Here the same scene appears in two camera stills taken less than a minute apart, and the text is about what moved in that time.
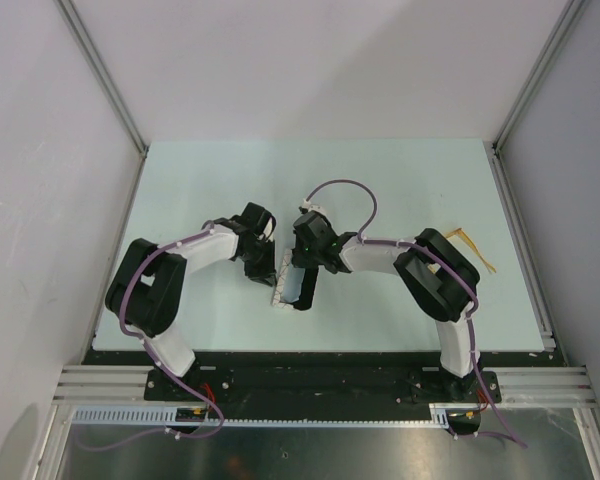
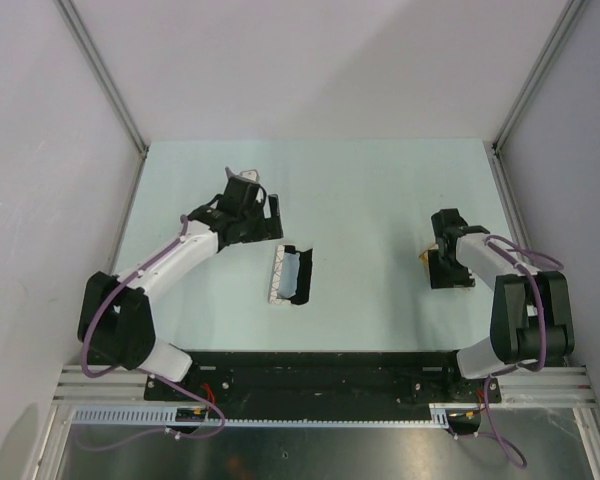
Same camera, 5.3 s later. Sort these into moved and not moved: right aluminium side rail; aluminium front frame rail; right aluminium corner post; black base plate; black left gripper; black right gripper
Moved: black right gripper; black left gripper
Not moved: aluminium front frame rail; black base plate; right aluminium side rail; right aluminium corner post
